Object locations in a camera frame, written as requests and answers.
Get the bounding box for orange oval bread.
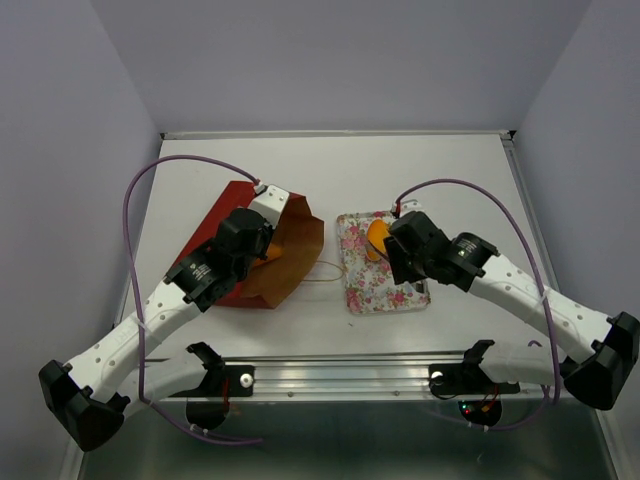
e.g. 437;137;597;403
365;218;389;262

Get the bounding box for long golden bread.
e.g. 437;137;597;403
252;243;284;268

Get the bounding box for floral tray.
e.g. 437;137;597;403
336;211;431;315

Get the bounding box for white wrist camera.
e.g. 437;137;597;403
248;183;290;228
391;199;424;219

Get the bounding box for red brown paper bag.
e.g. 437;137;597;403
176;181;324;309

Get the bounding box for aluminium rail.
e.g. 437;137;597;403
159;349;609;406

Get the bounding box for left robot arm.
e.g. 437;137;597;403
38;204;281;452

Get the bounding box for metal tongs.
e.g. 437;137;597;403
372;247;431;296

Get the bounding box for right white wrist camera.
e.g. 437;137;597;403
391;199;424;219

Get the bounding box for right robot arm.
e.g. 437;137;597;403
383;211;639;411

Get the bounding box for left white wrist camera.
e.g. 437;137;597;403
248;183;290;228

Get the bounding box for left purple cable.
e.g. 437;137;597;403
122;154;265;445

